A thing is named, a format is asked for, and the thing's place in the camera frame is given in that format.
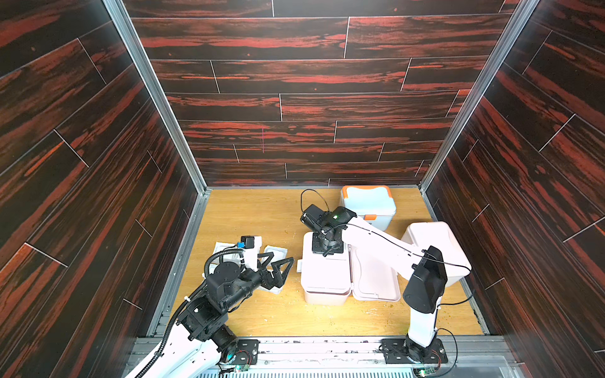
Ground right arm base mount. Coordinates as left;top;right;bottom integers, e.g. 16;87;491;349
378;338;448;365

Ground pink medicine chest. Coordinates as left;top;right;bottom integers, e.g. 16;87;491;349
297;232;401;306

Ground white gauze packet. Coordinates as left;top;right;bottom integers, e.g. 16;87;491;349
261;283;285;295
212;242;237;263
264;245;288;263

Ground white orange-trimmed medicine chest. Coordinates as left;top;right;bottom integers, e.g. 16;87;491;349
340;185;396;231

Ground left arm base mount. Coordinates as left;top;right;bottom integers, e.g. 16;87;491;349
217;339;260;375

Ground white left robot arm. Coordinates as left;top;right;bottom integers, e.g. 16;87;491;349
128;248;295;377

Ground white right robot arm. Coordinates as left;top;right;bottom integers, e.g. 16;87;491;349
300;205;469;348

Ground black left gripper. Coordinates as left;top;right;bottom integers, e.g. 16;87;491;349
220;251;291;312

